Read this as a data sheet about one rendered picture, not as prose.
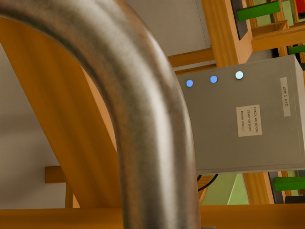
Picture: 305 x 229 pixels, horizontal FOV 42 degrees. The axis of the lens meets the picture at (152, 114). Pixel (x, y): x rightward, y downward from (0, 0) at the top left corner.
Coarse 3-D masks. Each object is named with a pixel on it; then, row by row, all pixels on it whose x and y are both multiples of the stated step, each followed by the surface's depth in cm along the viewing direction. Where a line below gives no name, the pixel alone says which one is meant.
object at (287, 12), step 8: (248, 0) 653; (256, 0) 658; (264, 0) 654; (280, 0) 640; (288, 0) 639; (304, 0) 623; (280, 8) 644; (288, 8) 644; (264, 16) 663; (272, 16) 696; (280, 16) 644; (288, 16) 649; (256, 24) 668; (264, 24) 667; (296, 24) 684; (304, 24) 680
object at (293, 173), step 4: (284, 172) 749; (288, 172) 757; (292, 172) 754; (296, 172) 794; (284, 176) 752; (288, 176) 760; (292, 176) 757; (296, 176) 797; (288, 192) 762; (292, 192) 769; (296, 192) 766; (300, 192) 804; (304, 192) 801
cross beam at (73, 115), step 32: (0, 32) 43; (32, 32) 41; (32, 64) 43; (64, 64) 42; (32, 96) 46; (64, 96) 44; (96, 96) 43; (64, 128) 46; (96, 128) 45; (64, 160) 49; (96, 160) 47; (96, 192) 50
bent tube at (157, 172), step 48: (0, 0) 15; (48, 0) 14; (96, 0) 14; (96, 48) 14; (144, 48) 14; (144, 96) 14; (144, 144) 14; (192, 144) 15; (144, 192) 14; (192, 192) 15
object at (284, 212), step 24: (0, 216) 57; (24, 216) 55; (48, 216) 53; (72, 216) 51; (96, 216) 49; (120, 216) 48; (216, 216) 42; (240, 216) 41; (264, 216) 40; (288, 216) 39
